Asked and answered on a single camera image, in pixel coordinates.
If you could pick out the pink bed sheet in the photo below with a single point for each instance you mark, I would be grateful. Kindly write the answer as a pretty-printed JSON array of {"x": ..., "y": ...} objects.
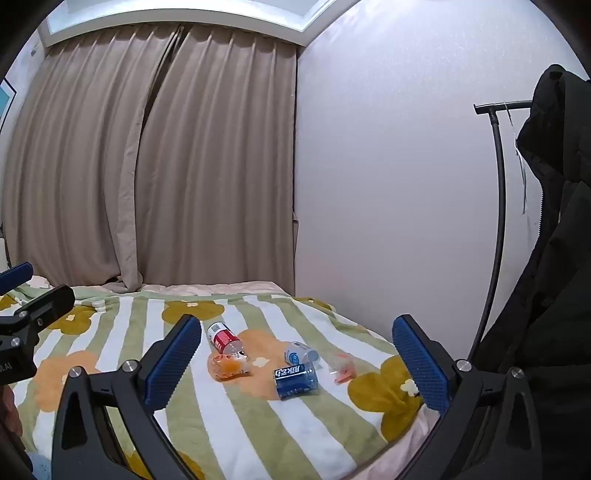
[{"x": 207, "y": 288}]

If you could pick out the person's left hand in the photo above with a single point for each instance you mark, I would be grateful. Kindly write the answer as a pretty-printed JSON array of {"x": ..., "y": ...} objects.
[{"x": 8, "y": 408}]

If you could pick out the small blue and white bottle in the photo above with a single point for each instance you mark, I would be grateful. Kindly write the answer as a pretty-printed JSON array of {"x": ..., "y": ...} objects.
[{"x": 299, "y": 353}]

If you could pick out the blue wall picture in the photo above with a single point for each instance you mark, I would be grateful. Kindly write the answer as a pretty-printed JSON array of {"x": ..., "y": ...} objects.
[{"x": 4, "y": 99}]

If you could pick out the clear bottle with red label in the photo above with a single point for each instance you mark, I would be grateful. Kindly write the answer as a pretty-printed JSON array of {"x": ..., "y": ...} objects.
[{"x": 222, "y": 338}]

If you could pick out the orange clear plastic bottle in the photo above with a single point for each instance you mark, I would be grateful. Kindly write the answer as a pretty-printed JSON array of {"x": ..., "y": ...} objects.
[{"x": 228, "y": 367}]

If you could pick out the white cloth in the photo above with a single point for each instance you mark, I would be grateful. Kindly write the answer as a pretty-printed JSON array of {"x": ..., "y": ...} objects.
[{"x": 39, "y": 282}]

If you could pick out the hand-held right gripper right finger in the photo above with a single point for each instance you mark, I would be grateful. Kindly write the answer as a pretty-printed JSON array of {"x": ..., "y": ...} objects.
[{"x": 421, "y": 364}]

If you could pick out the beige curtain panel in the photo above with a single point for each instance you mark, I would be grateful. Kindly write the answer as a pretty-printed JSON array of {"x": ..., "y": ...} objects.
[
  {"x": 221, "y": 161},
  {"x": 69, "y": 161}
]

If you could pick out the black clothes rack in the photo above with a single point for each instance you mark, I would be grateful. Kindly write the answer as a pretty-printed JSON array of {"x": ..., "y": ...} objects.
[{"x": 500, "y": 184}]

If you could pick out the blue label plastic bottle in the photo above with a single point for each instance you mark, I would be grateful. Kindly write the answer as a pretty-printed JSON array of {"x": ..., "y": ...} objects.
[{"x": 296, "y": 381}]

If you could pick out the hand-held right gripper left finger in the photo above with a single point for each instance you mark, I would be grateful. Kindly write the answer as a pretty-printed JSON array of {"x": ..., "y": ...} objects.
[{"x": 170, "y": 364}]

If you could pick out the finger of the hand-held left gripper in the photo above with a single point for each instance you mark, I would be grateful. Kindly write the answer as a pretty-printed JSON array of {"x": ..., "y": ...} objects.
[
  {"x": 16, "y": 274},
  {"x": 48, "y": 302}
]

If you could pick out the striped flower print blanket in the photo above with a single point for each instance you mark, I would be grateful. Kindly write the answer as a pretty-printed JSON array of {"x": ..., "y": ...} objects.
[{"x": 300, "y": 429}]

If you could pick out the black jacket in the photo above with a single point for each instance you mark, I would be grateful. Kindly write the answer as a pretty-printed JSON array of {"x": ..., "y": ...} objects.
[{"x": 554, "y": 286}]

